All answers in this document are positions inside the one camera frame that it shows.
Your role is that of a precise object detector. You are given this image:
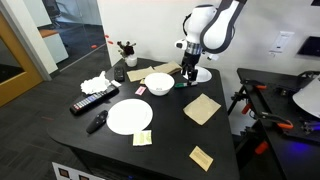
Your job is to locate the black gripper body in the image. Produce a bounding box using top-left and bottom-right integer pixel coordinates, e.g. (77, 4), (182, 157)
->
(181, 49), (202, 73)

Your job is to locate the green capped grey marker pen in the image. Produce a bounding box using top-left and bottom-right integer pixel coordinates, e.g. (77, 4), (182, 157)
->
(174, 81), (199, 89)

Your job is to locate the white bowl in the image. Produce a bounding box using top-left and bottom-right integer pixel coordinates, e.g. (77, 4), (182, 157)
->
(143, 72), (176, 97)

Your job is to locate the small white plate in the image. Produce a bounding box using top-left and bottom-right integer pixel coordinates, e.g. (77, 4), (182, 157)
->
(182, 65), (213, 84)

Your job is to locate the square brown paper napkin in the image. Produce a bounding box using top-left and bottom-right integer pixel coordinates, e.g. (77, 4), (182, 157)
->
(182, 93), (222, 127)

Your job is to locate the small black remote control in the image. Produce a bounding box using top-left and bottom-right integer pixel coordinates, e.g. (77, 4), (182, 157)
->
(113, 66), (126, 83)

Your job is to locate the small white packet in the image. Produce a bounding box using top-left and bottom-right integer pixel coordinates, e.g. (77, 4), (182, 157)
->
(110, 79), (123, 89)

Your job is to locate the large white plate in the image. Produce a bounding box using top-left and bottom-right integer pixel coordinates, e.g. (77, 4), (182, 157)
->
(106, 98), (154, 136)

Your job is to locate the pale yellow tea packet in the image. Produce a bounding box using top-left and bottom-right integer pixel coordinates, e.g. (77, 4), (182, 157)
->
(132, 129), (154, 147)

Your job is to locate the crumpled white tissue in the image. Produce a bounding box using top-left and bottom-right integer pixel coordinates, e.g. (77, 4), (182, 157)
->
(80, 70), (112, 96)

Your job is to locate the long black remote control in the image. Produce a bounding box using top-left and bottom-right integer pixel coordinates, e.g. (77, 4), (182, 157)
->
(69, 84), (120, 116)

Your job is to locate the black presenter remote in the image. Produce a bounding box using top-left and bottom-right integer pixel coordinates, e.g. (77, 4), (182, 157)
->
(85, 109), (110, 135)

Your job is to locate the black side table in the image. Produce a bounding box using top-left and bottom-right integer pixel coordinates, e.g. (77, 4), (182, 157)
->
(227, 67), (320, 180)

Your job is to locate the large white curved sheet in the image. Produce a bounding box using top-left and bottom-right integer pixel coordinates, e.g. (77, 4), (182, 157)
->
(292, 73), (320, 120)

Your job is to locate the blue lit device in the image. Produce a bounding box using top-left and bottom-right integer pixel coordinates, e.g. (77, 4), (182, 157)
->
(300, 119), (320, 135)

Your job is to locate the white cabinet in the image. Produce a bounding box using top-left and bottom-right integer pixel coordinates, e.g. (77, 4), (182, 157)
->
(37, 28), (70, 65)

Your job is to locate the black office chair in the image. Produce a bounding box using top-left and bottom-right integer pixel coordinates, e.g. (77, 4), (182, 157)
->
(42, 0), (64, 23)

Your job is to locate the white panel with brown squares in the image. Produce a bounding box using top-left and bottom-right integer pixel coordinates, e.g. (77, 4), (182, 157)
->
(51, 161), (101, 180)

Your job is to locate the wooden door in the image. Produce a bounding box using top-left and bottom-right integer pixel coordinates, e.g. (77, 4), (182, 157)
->
(0, 12), (45, 108)

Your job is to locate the black clamp with orange handle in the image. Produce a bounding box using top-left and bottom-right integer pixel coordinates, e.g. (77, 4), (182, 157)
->
(254, 140), (270, 156)
(256, 110), (295, 131)
(240, 78), (268, 92)
(241, 102), (254, 116)

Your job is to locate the white wall plate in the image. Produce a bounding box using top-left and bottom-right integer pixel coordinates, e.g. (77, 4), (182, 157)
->
(268, 30), (296, 57)

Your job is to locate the dark wall panel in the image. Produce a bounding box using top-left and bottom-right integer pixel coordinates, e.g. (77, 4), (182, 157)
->
(297, 35), (320, 58)

